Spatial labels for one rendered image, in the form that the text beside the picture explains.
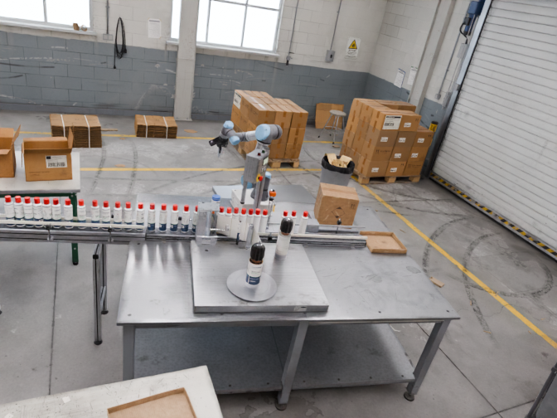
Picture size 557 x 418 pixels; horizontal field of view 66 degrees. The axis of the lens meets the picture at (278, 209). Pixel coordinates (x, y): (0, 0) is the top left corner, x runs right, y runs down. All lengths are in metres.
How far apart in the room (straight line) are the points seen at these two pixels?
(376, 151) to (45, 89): 5.43
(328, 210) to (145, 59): 5.40
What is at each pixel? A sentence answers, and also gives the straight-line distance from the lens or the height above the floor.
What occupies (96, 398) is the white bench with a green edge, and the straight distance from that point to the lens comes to 2.20.
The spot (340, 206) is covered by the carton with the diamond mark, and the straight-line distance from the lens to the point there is 3.49.
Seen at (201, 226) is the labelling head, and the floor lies 1.02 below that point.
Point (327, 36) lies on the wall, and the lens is 9.13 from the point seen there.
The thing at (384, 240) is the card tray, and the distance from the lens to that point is 3.63.
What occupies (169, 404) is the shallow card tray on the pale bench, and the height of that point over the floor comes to 0.80.
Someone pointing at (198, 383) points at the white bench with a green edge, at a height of 0.80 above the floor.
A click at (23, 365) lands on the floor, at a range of 3.50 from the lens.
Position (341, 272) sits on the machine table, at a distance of 3.07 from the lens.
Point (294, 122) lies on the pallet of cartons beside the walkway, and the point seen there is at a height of 0.74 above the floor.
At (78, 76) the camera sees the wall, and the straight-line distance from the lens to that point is 8.15.
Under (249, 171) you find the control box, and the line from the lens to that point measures 2.95.
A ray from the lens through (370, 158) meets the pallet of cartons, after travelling 6.73.
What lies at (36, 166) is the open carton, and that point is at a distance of 3.97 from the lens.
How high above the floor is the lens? 2.51
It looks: 27 degrees down
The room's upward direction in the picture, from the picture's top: 11 degrees clockwise
